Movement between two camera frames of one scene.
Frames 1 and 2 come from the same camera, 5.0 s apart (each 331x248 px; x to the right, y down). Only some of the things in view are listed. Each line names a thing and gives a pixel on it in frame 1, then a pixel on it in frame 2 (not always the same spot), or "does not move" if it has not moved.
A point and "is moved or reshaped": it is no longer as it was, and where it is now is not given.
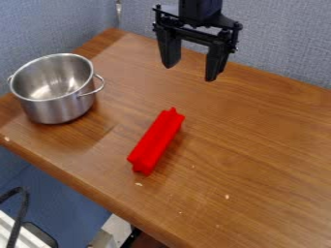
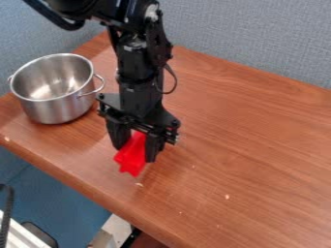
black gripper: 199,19 to 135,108
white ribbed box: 27,238 does not move
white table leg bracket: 114,233 does not move
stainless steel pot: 55,85 does not move
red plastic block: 155,140 is moved or reshaped
